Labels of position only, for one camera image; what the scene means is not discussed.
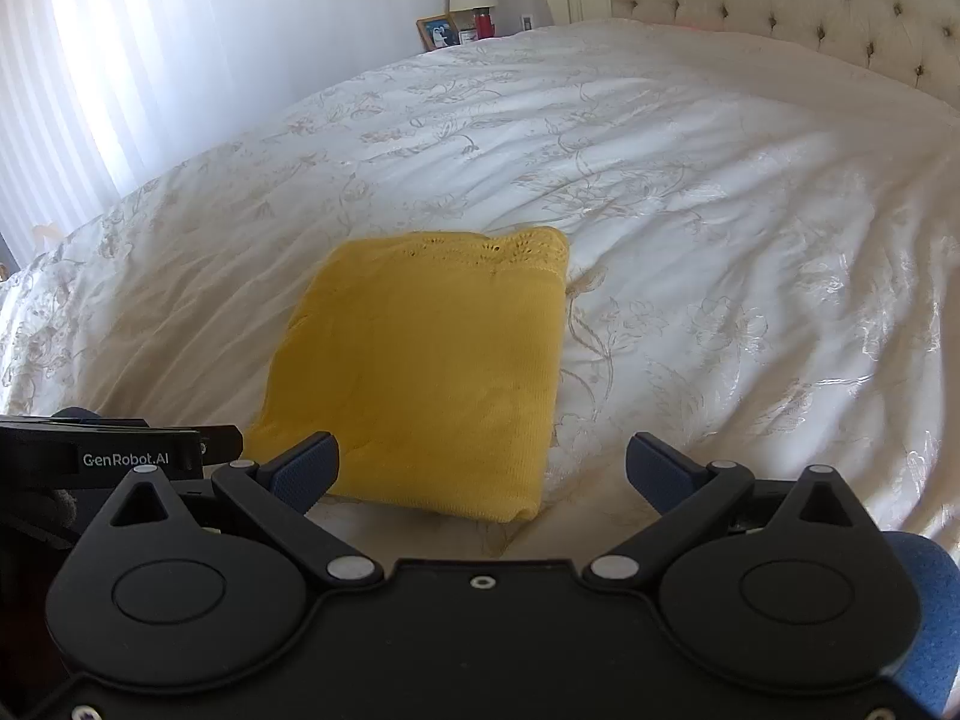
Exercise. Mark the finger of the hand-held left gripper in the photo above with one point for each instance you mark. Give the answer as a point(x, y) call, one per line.
point(222, 441)

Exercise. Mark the person's blue clothing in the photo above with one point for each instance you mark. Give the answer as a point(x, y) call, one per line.
point(926, 600)

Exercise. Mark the yellow knit sweater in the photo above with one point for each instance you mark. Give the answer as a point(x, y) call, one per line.
point(420, 360)

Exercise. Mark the white embroidered bedspread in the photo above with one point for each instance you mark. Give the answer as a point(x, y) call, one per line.
point(675, 202)

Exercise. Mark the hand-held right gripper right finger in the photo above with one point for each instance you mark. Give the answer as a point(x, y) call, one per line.
point(660, 469)

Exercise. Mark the white sheer curtain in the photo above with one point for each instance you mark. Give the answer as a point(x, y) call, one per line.
point(112, 75)

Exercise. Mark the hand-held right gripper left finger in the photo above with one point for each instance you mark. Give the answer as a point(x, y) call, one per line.
point(307, 465)

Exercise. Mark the wooden picture frame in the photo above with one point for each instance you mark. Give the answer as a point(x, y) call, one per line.
point(438, 33)

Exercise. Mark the red bottle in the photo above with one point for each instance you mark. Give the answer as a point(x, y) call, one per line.
point(485, 24)

